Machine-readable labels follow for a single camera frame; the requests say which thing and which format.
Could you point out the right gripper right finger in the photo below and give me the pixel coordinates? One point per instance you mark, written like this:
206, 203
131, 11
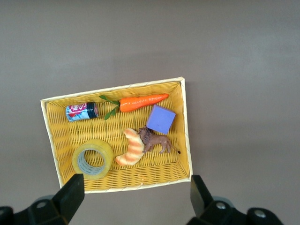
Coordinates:
206, 211

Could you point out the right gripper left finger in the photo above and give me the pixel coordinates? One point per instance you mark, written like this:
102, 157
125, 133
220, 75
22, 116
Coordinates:
68, 199

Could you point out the clear packing tape roll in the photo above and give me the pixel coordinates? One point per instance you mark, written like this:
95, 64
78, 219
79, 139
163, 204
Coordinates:
108, 152

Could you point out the yellow wicker basket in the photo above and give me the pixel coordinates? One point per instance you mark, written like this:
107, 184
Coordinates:
98, 129

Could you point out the striped croissant toy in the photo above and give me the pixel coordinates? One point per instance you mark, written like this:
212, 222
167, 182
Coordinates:
134, 147

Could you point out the brown lion figurine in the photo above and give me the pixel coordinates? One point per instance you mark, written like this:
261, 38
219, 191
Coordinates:
157, 140

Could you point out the small printed drink can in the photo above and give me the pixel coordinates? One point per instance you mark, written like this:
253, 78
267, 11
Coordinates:
79, 112

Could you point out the purple cube block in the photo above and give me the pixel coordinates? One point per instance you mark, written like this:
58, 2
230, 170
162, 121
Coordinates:
160, 119

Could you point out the orange carrot toy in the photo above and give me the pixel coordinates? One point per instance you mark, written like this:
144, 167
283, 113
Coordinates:
138, 103

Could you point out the brown table cover sheet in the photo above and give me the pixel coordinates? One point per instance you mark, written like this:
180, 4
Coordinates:
150, 47

